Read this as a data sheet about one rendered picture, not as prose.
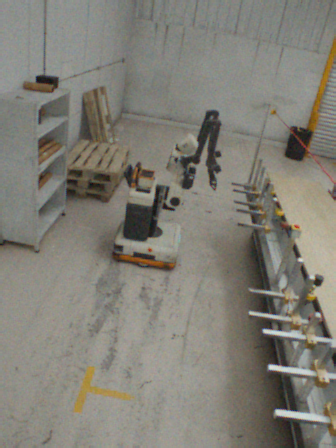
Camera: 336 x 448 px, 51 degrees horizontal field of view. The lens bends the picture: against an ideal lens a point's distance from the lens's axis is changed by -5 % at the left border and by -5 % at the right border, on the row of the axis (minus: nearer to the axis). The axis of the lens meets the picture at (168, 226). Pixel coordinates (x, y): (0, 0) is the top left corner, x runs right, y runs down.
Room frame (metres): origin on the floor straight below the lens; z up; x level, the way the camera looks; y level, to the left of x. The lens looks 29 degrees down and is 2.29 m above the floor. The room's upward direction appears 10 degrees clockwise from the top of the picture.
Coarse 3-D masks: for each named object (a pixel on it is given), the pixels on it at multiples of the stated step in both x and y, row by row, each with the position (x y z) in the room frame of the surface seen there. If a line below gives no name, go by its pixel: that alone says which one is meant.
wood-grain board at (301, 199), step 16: (272, 176) 4.20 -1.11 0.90; (288, 176) 4.32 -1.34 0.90; (288, 192) 3.76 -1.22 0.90; (304, 192) 3.87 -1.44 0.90; (320, 192) 3.98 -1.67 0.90; (288, 208) 3.32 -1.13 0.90; (304, 208) 3.40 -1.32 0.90; (320, 208) 3.49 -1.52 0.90; (288, 224) 2.95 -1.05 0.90; (304, 224) 3.02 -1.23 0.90; (320, 224) 3.09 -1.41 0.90; (304, 240) 2.70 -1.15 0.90; (320, 240) 2.76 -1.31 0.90; (304, 256) 2.44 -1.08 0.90; (320, 256) 2.48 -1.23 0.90; (320, 272) 2.24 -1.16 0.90; (320, 288) 2.04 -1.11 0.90; (320, 304) 1.85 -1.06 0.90
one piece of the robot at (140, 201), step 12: (156, 180) 3.62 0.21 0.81; (132, 192) 3.22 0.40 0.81; (144, 192) 3.26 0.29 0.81; (156, 192) 3.42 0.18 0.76; (132, 204) 3.22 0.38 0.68; (144, 204) 3.20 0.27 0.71; (156, 204) 3.41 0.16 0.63; (132, 216) 3.20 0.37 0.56; (144, 216) 3.20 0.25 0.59; (156, 216) 3.43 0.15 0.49; (132, 228) 3.20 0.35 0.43; (144, 228) 3.20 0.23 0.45; (156, 228) 3.47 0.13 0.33; (144, 240) 3.20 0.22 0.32
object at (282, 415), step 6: (276, 414) 0.95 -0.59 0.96; (282, 414) 0.96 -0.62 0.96; (288, 414) 0.96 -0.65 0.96; (294, 414) 0.96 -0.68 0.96; (300, 414) 0.97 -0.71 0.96; (306, 414) 0.97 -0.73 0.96; (312, 414) 0.98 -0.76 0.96; (282, 420) 0.95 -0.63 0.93; (288, 420) 0.95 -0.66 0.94; (294, 420) 0.95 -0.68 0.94; (300, 420) 0.95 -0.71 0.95; (306, 420) 0.95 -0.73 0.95; (312, 420) 0.95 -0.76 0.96; (318, 420) 0.95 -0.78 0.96; (324, 420) 0.95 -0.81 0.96
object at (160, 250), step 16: (160, 224) 3.65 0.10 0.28; (176, 224) 3.72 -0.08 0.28; (128, 240) 3.21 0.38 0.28; (160, 240) 3.32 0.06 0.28; (176, 240) 3.38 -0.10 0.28; (112, 256) 3.17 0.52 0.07; (128, 256) 3.17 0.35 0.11; (144, 256) 3.16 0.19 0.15; (160, 256) 3.16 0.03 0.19; (176, 256) 3.20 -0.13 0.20
